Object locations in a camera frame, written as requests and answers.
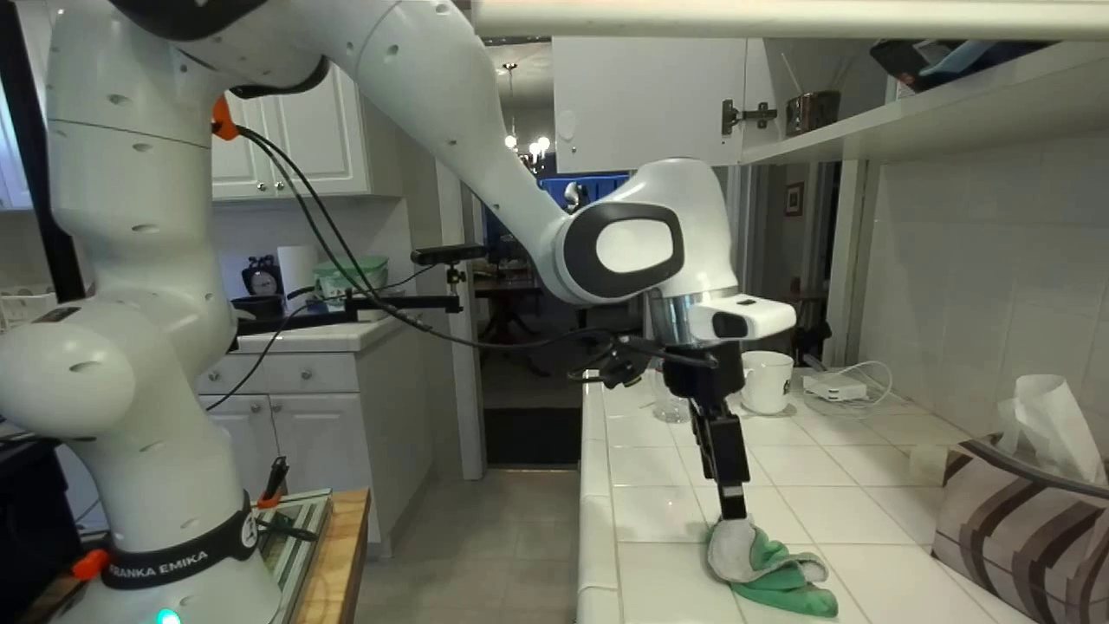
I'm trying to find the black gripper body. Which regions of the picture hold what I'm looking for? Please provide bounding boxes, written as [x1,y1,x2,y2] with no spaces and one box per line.
[662,341,747,417]

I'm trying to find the green towel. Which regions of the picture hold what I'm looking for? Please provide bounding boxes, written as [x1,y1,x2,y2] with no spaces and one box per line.
[699,516,843,620]

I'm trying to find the white paper towel roll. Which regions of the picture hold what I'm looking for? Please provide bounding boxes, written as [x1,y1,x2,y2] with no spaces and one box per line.
[274,244,323,305]

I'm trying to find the metal cabinet hinge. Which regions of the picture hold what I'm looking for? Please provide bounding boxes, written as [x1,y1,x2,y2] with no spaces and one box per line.
[721,97,779,138]

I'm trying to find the lit chandelier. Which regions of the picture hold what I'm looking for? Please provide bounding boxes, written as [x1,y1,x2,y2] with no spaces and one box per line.
[498,128,558,178]

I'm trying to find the striped tissue box cover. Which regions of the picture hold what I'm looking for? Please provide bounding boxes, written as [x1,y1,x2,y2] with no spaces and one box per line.
[930,429,1109,624]

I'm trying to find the white tissue in box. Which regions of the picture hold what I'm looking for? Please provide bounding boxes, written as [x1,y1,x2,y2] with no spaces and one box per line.
[996,372,1109,489]

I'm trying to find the green wipes box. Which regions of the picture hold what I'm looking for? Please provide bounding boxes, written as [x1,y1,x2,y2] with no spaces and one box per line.
[311,252,393,312]

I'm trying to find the white island cabinet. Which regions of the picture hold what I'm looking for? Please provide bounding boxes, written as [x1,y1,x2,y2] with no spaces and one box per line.
[192,308,440,563]

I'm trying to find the white overhead bar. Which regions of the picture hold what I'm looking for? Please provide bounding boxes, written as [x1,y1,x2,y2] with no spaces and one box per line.
[471,0,1109,42]

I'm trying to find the wooden table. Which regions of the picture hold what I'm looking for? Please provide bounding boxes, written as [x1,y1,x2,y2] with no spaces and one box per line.
[22,489,375,624]

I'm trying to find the dark snack bag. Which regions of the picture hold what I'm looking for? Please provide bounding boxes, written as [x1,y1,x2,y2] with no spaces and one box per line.
[871,36,1057,95]

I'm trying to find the orange black clamp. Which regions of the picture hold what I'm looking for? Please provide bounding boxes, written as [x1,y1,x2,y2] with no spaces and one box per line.
[254,453,296,514]

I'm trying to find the dark blue clock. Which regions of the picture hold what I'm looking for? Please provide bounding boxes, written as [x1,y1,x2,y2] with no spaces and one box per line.
[241,252,286,303]

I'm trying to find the white upper cabinets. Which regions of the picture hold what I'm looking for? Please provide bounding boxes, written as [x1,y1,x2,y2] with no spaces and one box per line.
[0,61,375,216]

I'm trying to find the black box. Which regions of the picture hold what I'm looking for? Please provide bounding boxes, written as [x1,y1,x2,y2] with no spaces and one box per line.
[0,432,87,624]

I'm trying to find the black vertical pole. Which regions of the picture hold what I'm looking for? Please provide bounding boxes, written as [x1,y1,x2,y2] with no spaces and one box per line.
[0,0,91,305]

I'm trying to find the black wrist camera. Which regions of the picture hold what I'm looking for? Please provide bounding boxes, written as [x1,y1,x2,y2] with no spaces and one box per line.
[596,334,665,392]

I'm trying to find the white adapter cable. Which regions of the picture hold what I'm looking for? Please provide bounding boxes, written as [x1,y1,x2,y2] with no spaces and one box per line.
[844,353,902,410]

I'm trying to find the white wall cabinet door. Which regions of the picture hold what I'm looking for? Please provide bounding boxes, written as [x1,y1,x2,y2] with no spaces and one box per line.
[549,30,779,179]

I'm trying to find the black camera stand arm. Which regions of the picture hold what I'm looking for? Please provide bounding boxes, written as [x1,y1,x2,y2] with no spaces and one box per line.
[342,239,492,326]

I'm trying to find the black camera cable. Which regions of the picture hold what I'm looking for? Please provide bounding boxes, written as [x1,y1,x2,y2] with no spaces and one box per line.
[223,119,626,358]

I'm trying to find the white wall shelf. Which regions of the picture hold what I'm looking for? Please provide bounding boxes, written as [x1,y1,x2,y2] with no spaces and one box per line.
[738,38,1109,168]

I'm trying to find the metal frame on table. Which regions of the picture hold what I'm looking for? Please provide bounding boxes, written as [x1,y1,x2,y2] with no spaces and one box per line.
[254,489,336,607]

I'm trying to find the thin black cable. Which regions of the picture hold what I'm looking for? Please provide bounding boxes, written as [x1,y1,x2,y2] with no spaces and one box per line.
[202,290,305,417]

